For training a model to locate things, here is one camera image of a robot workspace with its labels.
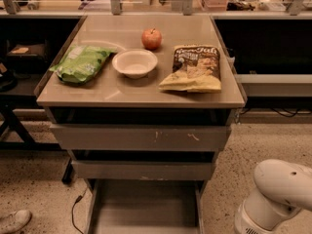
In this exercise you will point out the red apple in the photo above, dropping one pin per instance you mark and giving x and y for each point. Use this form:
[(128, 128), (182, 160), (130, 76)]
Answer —
[(151, 39)]

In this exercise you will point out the green snack bag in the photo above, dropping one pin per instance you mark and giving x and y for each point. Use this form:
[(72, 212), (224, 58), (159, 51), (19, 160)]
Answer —
[(81, 63)]

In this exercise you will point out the grey drawer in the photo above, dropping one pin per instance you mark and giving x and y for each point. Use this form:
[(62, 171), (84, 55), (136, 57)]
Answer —
[(140, 138), (145, 207), (143, 170)]

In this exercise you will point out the grey drawer cabinet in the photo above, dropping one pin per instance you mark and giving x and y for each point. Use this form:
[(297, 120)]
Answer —
[(113, 99)]

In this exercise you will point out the brown yellow chip bag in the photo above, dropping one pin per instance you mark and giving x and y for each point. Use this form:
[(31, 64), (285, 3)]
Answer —
[(196, 69)]

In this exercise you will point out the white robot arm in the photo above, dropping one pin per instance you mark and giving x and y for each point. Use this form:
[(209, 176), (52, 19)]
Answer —
[(282, 190)]

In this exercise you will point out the white bowl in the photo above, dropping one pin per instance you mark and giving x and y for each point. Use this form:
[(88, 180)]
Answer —
[(135, 63)]

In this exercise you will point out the grey middle drawer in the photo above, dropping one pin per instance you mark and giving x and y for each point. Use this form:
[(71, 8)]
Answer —
[(143, 170)]

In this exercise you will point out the grey bottom drawer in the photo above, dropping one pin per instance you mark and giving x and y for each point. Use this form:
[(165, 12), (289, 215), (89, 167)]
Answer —
[(145, 207)]

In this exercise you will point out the grey top drawer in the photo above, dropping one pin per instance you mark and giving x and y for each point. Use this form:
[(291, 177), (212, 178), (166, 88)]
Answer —
[(140, 138)]

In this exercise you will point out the black table frame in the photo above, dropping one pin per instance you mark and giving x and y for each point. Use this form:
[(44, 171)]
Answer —
[(11, 115)]

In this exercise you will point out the white shoe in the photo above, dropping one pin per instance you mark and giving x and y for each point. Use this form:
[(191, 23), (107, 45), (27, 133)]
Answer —
[(14, 221)]

